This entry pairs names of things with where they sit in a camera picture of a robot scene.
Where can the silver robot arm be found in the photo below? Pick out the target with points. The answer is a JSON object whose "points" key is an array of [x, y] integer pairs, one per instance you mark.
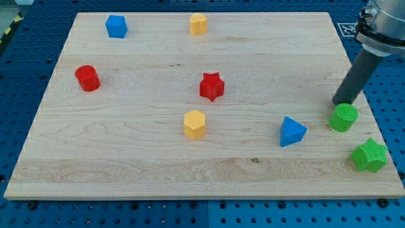
{"points": [[380, 28]]}

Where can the blue triangle block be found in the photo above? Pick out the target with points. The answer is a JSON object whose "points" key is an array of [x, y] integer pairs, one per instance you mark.
{"points": [[291, 132]]}

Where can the yellow hexagon block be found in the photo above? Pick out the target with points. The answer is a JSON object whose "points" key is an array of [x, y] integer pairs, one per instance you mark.
{"points": [[194, 124]]}

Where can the red star block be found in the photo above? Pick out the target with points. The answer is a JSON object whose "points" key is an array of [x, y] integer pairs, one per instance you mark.
{"points": [[211, 86]]}

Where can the wooden board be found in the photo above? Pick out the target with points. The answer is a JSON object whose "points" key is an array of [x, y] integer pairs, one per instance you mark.
{"points": [[126, 141]]}

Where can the yellow heart block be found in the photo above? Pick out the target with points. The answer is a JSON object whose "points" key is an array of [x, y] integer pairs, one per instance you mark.
{"points": [[198, 24]]}

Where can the red cylinder block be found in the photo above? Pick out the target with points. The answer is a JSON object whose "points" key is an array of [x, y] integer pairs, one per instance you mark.
{"points": [[87, 78]]}

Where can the blue pentagon block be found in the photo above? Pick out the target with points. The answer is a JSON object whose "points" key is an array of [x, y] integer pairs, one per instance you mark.
{"points": [[116, 26]]}

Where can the green cylinder block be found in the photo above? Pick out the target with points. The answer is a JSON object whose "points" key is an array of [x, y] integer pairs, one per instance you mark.
{"points": [[343, 117]]}

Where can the white fiducial marker tag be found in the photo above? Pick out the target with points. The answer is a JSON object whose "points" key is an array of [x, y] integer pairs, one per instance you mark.
{"points": [[347, 29]]}

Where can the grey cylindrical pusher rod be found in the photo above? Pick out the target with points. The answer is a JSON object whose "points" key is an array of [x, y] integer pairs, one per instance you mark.
{"points": [[358, 75]]}

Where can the green star block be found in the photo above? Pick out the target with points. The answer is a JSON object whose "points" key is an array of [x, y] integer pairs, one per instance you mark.
{"points": [[370, 156]]}

